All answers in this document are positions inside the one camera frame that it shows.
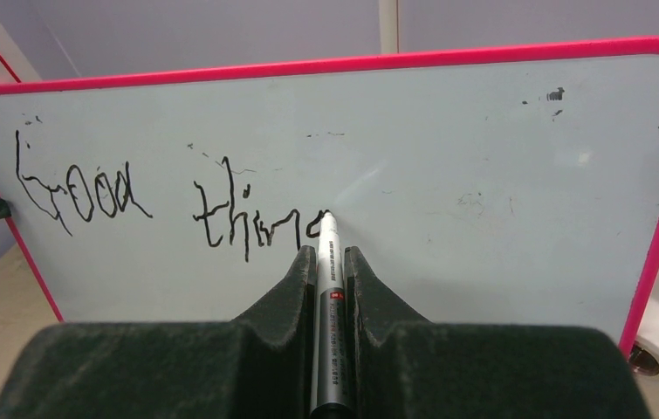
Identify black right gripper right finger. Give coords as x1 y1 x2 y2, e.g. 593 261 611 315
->
345 247 650 418

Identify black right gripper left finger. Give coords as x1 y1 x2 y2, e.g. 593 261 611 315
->
0 246 316 418

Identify black white marker pen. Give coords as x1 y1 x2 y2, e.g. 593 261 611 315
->
309 211 354 418

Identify pink-framed whiteboard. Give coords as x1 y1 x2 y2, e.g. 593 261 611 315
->
0 38 659 351

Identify white PVC pole middle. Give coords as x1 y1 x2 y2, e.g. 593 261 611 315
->
378 0 400 54

